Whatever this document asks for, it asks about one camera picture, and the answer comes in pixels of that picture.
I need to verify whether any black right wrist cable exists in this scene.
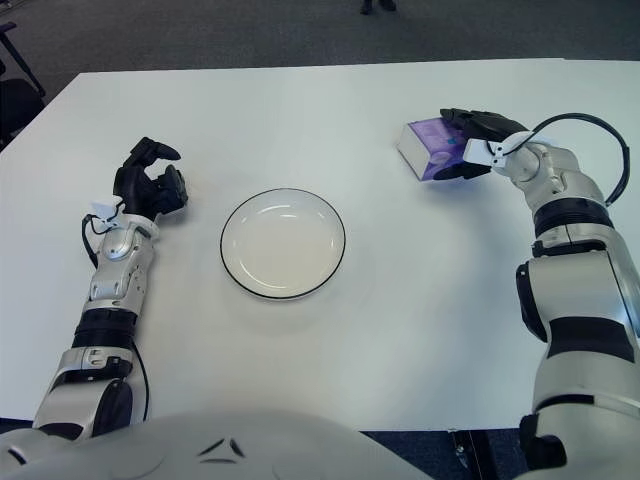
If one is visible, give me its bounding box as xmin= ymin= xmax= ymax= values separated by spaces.
xmin=499 ymin=113 xmax=630 ymax=207

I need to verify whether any black left elbow cable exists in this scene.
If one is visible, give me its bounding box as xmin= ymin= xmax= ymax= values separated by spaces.
xmin=132 ymin=344 xmax=151 ymax=421

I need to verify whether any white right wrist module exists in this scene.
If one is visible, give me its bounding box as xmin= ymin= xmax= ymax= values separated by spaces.
xmin=462 ymin=138 xmax=507 ymax=169

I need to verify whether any purple tissue paper pack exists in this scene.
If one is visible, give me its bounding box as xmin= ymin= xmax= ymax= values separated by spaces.
xmin=396 ymin=118 xmax=474 ymax=184

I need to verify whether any white plate black rim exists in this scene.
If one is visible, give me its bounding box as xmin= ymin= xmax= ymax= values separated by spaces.
xmin=220 ymin=187 xmax=347 ymax=301

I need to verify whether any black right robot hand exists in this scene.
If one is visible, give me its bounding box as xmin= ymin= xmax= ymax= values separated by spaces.
xmin=433 ymin=107 xmax=531 ymax=182

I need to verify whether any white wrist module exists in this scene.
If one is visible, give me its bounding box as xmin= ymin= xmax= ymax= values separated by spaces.
xmin=91 ymin=199 xmax=124 ymax=234
xmin=462 ymin=138 xmax=507 ymax=169

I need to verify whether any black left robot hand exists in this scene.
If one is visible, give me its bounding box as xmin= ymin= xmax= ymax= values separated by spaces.
xmin=112 ymin=136 xmax=190 ymax=219

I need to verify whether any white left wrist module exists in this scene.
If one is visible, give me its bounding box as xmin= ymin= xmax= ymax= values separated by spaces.
xmin=91 ymin=199 xmax=124 ymax=234

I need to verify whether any black office chair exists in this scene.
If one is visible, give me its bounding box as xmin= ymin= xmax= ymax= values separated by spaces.
xmin=0 ymin=22 xmax=47 ymax=146

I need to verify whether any grey robot torso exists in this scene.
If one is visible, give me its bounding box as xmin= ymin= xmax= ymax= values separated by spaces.
xmin=0 ymin=409 xmax=441 ymax=480

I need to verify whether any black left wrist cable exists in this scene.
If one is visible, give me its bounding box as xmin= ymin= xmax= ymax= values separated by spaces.
xmin=81 ymin=213 xmax=109 ymax=269

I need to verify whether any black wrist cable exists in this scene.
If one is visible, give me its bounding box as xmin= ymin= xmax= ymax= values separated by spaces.
xmin=81 ymin=213 xmax=109 ymax=269
xmin=499 ymin=113 xmax=630 ymax=207

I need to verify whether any black table leg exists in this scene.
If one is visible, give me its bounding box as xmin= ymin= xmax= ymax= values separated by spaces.
xmin=447 ymin=427 xmax=494 ymax=480

